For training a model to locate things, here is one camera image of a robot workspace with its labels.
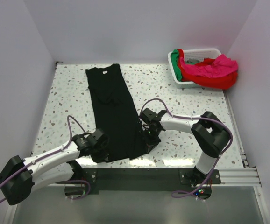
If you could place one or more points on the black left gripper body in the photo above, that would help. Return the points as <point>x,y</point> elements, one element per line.
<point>99,154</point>

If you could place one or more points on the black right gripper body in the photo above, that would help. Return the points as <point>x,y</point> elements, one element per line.
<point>151,136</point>

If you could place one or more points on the black t shirt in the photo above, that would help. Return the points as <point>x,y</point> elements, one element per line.
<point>115,113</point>

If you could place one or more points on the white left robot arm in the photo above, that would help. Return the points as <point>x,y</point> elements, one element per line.
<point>20,177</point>

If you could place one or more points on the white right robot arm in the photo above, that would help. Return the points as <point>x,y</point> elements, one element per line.
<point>210,133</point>

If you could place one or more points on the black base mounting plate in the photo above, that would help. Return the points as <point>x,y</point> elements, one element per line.
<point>177,180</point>

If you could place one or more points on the green t shirt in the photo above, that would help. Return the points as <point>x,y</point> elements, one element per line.
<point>174,61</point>

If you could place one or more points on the white plastic laundry basket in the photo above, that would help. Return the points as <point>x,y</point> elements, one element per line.
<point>193,56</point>

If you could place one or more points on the red t shirt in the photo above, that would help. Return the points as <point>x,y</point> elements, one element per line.
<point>219,83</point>

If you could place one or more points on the pink t shirt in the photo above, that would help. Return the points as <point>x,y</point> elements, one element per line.
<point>219,67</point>

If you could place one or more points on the aluminium frame rail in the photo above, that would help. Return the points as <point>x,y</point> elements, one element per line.
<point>233,177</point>

